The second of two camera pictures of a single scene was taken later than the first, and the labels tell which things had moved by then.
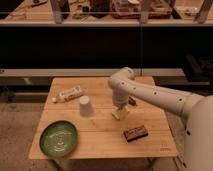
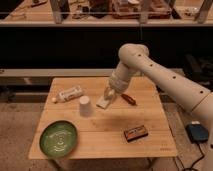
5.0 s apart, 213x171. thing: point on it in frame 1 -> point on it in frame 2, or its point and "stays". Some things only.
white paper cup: (85, 106) stays
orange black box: (136, 133) stays
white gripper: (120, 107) -> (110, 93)
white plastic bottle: (68, 94) stays
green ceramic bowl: (58, 138) stays
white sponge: (120, 112) -> (102, 102)
